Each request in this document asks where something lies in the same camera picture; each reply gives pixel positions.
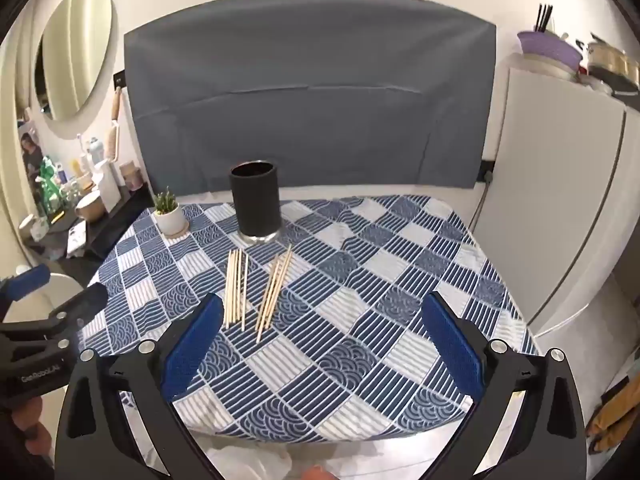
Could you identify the grey backdrop cloth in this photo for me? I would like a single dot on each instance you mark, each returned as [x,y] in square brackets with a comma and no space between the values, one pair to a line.
[332,92]

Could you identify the steel pot on fridge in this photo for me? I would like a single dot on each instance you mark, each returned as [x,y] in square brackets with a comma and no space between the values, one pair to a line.
[616,69]

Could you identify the wooden chopstick seven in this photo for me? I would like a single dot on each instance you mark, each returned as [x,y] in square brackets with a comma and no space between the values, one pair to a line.
[276,288]

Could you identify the wooden chopstick one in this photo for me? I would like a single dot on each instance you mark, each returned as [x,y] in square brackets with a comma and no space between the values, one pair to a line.
[227,286]

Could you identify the wooden brush hanging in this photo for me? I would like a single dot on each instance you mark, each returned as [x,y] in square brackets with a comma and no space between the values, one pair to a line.
[112,144]

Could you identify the oval wall mirror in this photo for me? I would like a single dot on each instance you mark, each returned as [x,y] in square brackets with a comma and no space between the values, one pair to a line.
[70,56]

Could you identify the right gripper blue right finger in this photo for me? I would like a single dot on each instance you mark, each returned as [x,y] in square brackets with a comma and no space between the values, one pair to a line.
[545,442]

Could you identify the wooden chopstick four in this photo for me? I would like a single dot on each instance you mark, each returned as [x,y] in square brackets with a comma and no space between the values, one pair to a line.
[244,291]

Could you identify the wooden chopstick five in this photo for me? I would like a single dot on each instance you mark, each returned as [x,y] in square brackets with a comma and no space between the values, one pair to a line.
[263,304]

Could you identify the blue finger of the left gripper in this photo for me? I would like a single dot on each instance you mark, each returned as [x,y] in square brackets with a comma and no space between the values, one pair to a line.
[21,285]
[81,308]

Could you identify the white plastic bag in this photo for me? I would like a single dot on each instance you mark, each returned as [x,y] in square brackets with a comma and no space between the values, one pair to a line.
[250,462]

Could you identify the blue white patterned tablecloth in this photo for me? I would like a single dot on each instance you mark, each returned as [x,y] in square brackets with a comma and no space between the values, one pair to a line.
[346,357]

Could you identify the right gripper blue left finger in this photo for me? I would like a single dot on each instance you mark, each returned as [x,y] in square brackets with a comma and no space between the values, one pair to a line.
[94,438]

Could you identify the wooden chopstick two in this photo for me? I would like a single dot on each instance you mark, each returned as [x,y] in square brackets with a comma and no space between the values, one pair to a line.
[230,315]

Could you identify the black side shelf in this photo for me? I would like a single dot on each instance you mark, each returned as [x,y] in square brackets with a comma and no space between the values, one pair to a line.
[104,233]

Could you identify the person right hand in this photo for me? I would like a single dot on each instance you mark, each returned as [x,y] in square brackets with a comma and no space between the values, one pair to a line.
[317,473]

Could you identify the wooden chopstick three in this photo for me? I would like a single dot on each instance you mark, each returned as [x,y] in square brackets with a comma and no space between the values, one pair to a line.
[237,285]

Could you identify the white box on shelf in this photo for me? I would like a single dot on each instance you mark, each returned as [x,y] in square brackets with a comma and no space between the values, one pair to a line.
[107,185]

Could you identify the person left hand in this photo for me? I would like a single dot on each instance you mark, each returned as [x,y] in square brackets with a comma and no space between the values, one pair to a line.
[26,418]

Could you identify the black chopsticks in colander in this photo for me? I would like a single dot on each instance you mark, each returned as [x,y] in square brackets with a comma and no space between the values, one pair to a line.
[543,17]

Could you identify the wooden chopstick six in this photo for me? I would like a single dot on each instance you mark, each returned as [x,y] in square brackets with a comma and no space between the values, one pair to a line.
[261,328]

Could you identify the yellow cloth on floor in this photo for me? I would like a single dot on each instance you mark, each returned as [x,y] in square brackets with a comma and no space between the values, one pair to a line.
[610,425]

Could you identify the wooden chopstick eight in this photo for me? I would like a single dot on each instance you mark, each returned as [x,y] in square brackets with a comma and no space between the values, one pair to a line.
[278,271]

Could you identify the black cylindrical utensil holder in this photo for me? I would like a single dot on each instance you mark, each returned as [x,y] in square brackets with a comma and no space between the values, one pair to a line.
[256,200]

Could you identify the beige ceramic bowl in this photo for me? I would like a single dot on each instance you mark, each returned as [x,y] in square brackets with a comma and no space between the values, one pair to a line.
[91,207]

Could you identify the purple colander bowl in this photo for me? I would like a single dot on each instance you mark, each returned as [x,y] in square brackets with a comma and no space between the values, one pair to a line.
[549,46]

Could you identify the white round chair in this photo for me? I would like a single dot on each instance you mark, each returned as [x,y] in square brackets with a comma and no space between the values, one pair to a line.
[43,301]

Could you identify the small potted succulent plant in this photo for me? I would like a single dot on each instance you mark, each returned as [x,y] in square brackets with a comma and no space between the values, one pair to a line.
[169,215]

